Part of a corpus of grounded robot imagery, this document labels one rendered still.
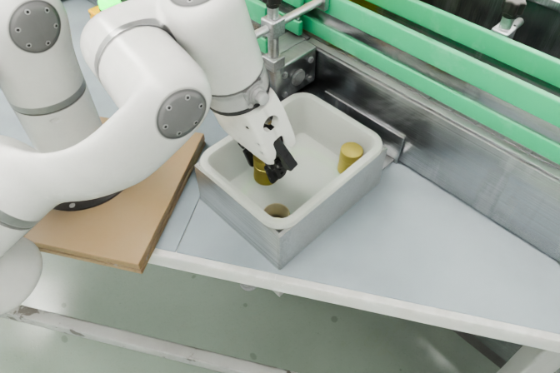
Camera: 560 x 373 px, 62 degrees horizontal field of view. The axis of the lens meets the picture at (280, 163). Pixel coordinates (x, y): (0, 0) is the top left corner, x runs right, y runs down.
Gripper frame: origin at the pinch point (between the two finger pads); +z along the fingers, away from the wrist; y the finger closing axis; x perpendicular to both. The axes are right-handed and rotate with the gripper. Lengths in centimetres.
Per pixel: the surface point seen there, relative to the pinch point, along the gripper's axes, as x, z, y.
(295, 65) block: -15.5, 0.9, 9.6
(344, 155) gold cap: -9.6, 5.6, -5.3
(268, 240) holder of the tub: 7.6, 2.0, -7.8
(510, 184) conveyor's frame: -20.0, 6.2, -25.2
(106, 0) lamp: -6, 1, 52
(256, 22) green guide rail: -14.8, -5.3, 15.9
